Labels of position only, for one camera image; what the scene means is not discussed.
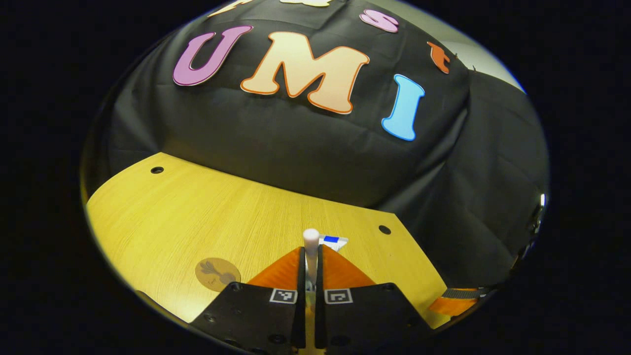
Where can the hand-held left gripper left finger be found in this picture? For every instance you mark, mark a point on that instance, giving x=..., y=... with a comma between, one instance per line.
x=301, y=305

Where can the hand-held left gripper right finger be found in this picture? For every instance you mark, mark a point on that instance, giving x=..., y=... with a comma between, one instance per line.
x=319, y=305

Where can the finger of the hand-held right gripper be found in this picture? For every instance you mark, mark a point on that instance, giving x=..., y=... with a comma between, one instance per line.
x=453, y=304

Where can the pale pink toothbrush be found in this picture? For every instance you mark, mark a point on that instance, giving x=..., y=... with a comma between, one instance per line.
x=311, y=246

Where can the white toothpaste tube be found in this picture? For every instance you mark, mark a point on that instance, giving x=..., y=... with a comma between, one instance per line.
x=333, y=242

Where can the round wooden coaster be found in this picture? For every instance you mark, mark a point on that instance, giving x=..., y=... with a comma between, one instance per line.
x=217, y=273

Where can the wooden desktop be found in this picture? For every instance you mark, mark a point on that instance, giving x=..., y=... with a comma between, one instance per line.
x=197, y=217

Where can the black backdrop cloth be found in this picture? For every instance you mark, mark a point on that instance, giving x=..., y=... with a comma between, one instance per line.
x=296, y=148

